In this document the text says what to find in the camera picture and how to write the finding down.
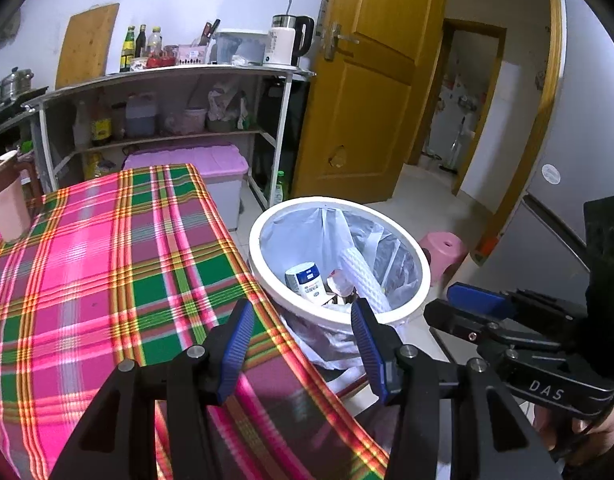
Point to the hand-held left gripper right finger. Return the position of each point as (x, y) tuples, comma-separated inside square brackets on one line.
[(369, 347)]

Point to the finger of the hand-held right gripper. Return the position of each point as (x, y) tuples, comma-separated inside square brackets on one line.
[(474, 294), (452, 320)]

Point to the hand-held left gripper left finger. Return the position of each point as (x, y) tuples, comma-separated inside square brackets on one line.
[(237, 345)]

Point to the white round trash bin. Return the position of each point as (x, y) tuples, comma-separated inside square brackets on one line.
[(274, 294)]

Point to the white red printed packet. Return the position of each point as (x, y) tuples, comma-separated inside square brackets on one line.
[(339, 282)]

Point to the white foam net sleeve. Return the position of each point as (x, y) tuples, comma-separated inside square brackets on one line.
[(359, 272)]

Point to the white yogurt cup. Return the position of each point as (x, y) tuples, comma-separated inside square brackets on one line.
[(307, 282)]

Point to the translucent bin liner bag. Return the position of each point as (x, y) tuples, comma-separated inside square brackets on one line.
[(307, 240)]

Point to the person's right hand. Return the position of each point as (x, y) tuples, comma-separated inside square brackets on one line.
[(602, 430)]

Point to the pink plastic stool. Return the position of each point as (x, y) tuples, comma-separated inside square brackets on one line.
[(444, 247)]

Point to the pink green plaid tablecloth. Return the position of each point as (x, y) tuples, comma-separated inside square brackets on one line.
[(112, 270)]

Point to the green plastic bottle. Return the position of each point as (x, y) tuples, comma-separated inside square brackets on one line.
[(279, 190)]

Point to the storage bin with pink lid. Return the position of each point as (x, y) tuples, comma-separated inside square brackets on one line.
[(187, 160)]

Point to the grey refrigerator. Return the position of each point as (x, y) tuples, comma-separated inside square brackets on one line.
[(577, 110)]

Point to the yellow oil bottle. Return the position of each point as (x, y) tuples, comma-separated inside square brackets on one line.
[(99, 166)]

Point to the pink plastic basin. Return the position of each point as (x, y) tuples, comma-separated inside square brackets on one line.
[(194, 121)]

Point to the yellow wooden door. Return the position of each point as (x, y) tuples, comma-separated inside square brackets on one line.
[(377, 85)]

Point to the crumpled plastic bag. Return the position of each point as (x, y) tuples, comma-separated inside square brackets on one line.
[(227, 107)]

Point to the purple liquid jug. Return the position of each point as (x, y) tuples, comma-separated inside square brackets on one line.
[(141, 117)]

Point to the yellow label bottle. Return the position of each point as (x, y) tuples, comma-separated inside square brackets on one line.
[(101, 127)]

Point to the pink pitcher with brown lid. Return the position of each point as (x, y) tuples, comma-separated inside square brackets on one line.
[(7, 210)]

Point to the white metal shelf unit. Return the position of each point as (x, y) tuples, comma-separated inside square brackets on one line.
[(162, 74)]

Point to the pink utensil holder box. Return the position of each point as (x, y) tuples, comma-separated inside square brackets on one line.
[(193, 55)]

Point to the red bowl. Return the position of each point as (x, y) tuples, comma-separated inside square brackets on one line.
[(161, 61)]

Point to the clear plastic container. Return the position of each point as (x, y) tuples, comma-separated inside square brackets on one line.
[(237, 47)]

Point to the white black electric kettle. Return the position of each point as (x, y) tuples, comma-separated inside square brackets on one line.
[(279, 45)]

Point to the clear bottle with yellow cap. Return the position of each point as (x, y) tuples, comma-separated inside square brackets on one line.
[(156, 44)]

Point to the green glass bottle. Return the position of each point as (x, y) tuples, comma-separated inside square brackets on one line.
[(127, 52)]

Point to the kitchen knife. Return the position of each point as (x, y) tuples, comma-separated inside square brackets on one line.
[(209, 32)]

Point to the dark sauce bottle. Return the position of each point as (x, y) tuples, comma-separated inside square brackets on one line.
[(141, 42)]

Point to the wooden cutting board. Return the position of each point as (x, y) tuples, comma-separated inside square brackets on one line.
[(84, 45)]

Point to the steel cooking pot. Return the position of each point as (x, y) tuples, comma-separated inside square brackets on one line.
[(17, 85)]

